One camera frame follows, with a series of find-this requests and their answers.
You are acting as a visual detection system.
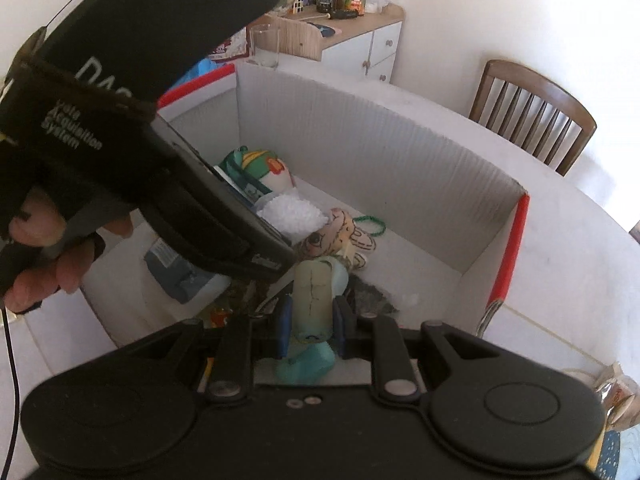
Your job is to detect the blue patterned plate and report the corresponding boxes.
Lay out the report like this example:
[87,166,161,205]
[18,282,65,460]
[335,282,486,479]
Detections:
[587,430,623,476]

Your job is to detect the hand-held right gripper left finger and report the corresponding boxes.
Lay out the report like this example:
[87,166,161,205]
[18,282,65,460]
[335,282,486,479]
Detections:
[125,294,296,404]

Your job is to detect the white cardboard box red edges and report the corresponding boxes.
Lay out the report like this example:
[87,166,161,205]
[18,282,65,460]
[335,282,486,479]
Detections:
[25,62,530,361]

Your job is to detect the plastic-wrapped black item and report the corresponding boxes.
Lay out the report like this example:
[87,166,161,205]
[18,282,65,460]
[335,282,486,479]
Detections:
[347,277,421,317]

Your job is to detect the white cabinet wooden top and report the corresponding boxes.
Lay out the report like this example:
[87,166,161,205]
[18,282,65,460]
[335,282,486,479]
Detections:
[295,2,405,86]

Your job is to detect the clear drinking glass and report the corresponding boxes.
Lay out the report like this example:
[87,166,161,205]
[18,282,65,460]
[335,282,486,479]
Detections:
[248,23,281,68]

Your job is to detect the clear bag of small things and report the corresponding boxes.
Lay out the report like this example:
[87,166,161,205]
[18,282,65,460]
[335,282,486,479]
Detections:
[597,362,628,426]

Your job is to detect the thin black cable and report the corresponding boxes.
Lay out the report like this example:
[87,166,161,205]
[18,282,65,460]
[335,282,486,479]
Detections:
[0,305,23,463]

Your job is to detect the wooden chair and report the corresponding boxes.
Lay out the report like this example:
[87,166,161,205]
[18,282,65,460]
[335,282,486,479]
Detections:
[469,59,598,177]

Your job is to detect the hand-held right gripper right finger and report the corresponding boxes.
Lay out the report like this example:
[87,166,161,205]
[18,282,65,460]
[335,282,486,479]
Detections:
[331,296,502,404]

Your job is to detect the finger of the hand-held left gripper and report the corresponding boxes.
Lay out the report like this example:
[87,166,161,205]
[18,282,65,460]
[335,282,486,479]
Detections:
[144,119,297,285]

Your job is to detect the wooden desk organizer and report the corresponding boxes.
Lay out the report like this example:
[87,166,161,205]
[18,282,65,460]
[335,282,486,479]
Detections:
[272,14,325,61]

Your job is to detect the bag of white granules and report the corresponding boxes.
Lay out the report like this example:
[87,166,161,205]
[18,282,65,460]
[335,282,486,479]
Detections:
[255,187,328,243]

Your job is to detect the teal figure toy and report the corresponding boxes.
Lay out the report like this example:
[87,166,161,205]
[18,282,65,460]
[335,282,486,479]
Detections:
[275,255,351,386]

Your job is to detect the red and white printed bag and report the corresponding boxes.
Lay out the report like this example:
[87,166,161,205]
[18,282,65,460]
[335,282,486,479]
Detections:
[215,27,251,59]

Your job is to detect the cartoon face doll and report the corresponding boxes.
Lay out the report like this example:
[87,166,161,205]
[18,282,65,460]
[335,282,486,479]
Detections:
[300,207,377,271]

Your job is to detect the person's left hand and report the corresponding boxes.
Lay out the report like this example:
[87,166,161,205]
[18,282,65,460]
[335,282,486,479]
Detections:
[0,190,135,317]

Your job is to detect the green and white plush toy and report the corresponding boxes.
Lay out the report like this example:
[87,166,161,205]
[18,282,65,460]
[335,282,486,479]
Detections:
[217,146,296,201]

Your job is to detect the green bead chain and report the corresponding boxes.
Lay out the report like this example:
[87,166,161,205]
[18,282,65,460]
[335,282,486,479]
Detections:
[352,215,387,237]

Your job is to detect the blue denim-print packet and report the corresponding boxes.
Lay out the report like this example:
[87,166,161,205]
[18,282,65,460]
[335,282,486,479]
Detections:
[144,237,231,305]

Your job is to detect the blue plastic bag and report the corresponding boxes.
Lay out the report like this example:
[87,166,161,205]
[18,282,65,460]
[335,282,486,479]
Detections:
[180,57,221,86]

